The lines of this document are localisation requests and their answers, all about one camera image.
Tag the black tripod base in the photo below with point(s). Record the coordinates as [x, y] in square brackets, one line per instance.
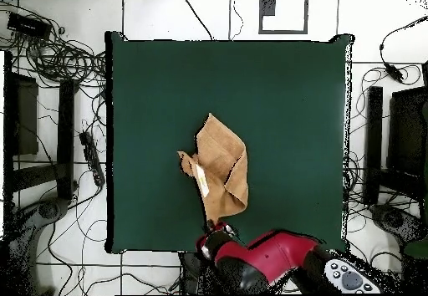
[393, 219]
[50, 209]

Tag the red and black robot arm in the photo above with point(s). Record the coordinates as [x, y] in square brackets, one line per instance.
[274, 256]

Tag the grey square plate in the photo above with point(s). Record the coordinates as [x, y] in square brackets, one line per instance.
[268, 6]

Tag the orange-tan terry towel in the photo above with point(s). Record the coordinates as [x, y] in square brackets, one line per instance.
[220, 149]

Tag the grey floor frame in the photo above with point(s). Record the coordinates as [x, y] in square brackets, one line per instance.
[284, 32]

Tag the dark green table cloth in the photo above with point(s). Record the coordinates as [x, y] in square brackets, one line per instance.
[284, 108]

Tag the black metal stand frame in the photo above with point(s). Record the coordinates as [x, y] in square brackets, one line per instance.
[65, 125]
[373, 142]

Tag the black power adapter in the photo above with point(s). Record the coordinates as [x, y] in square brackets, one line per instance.
[394, 72]

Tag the green cloth item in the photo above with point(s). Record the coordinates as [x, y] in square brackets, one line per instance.
[418, 250]

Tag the black electronics box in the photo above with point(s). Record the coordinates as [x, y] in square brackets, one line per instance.
[28, 25]

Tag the black power strip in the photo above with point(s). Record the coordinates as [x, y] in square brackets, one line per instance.
[92, 159]

